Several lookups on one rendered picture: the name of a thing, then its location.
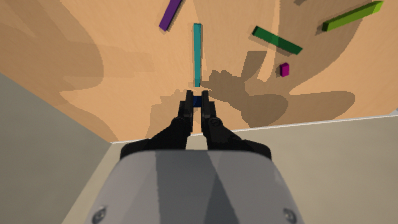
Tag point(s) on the turquoise rod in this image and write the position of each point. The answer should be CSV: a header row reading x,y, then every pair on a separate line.
x,y
197,52

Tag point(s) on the purple rod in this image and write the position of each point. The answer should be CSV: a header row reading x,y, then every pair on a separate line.
x,y
169,14

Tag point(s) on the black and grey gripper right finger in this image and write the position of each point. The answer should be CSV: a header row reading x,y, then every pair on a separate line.
x,y
221,137

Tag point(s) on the magenta rod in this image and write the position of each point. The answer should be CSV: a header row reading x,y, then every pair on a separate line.
x,y
284,69

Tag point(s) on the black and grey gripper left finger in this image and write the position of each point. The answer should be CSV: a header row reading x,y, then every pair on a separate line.
x,y
174,137

